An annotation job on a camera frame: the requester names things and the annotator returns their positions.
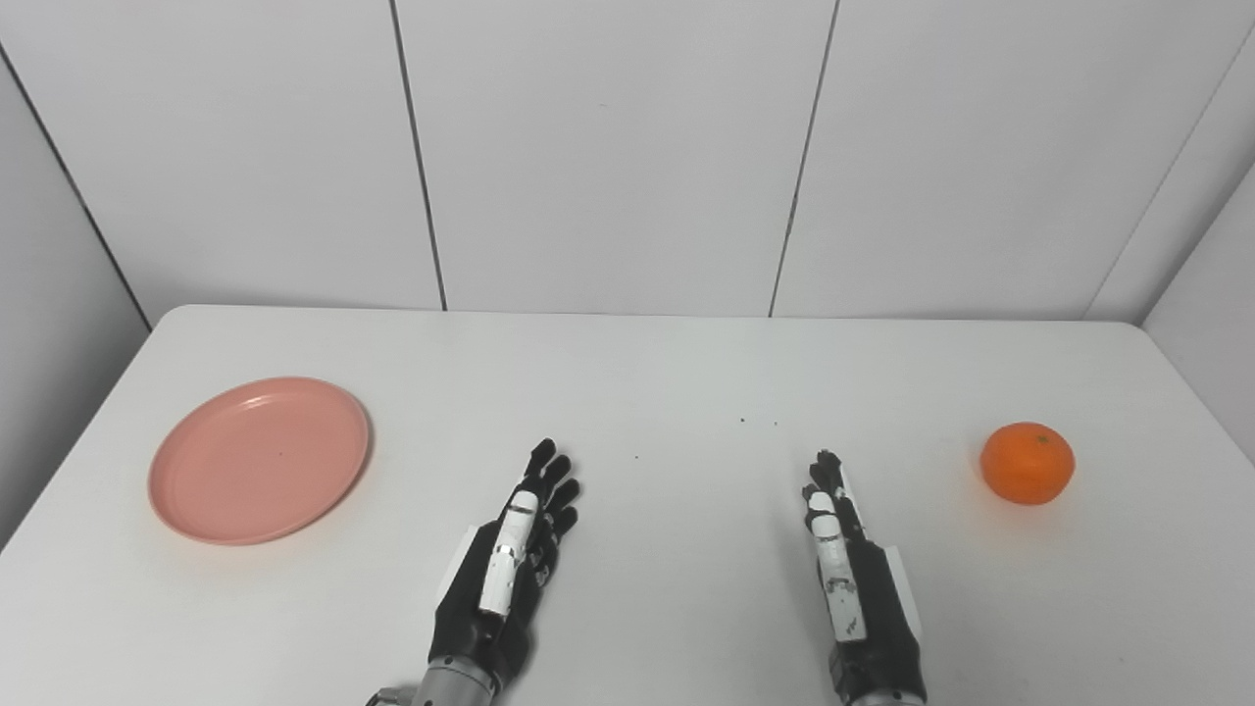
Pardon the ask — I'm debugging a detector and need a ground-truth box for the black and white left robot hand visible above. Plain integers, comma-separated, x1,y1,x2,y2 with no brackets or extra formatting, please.
427,438,581,689

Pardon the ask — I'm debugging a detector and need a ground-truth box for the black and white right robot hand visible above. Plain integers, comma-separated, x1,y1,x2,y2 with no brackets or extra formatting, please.
801,449,929,703

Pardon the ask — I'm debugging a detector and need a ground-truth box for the orange fruit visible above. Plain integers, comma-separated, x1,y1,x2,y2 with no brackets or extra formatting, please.
980,422,1077,507

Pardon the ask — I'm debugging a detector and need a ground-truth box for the pink round plate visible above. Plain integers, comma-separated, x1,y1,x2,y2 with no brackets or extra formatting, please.
148,377,372,546

